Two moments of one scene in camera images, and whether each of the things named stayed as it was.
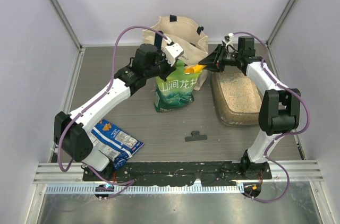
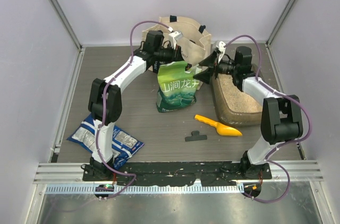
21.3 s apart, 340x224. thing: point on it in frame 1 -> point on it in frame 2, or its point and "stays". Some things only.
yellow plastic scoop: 194,69 -> 222,129
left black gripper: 169,68 -> 176,54
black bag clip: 195,136 stays
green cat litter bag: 178,90 stays
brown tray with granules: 237,101 stays
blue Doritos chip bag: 115,143 stays
